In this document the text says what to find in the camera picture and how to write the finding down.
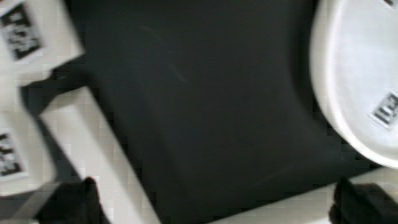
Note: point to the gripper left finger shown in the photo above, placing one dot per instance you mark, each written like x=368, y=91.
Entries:
x=62, y=204

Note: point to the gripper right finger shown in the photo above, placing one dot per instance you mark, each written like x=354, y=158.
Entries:
x=364, y=205

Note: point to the white round table top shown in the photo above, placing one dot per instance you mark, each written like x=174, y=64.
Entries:
x=354, y=73

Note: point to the white paper marker sheet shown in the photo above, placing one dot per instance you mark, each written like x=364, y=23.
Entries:
x=39, y=46

